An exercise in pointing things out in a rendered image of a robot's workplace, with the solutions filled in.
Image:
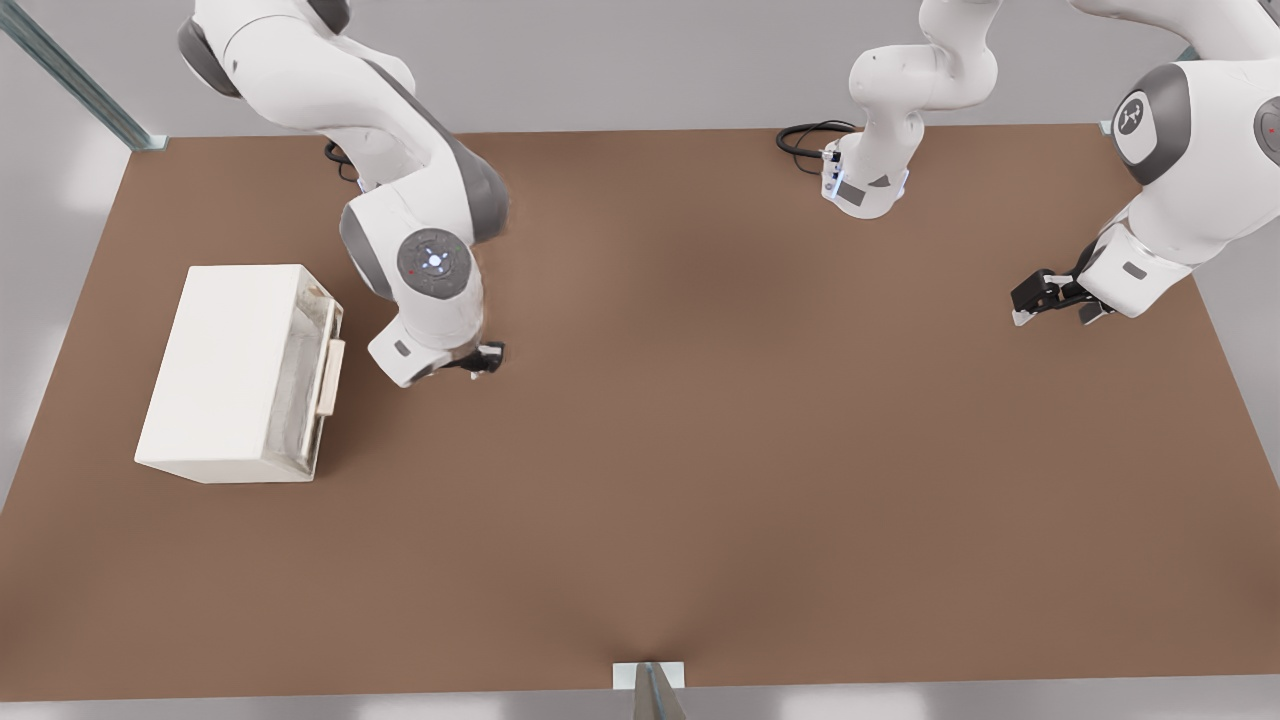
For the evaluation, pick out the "white oven door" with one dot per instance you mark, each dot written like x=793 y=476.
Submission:
x=300 y=400

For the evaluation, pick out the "white oven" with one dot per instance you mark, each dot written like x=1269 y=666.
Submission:
x=225 y=370

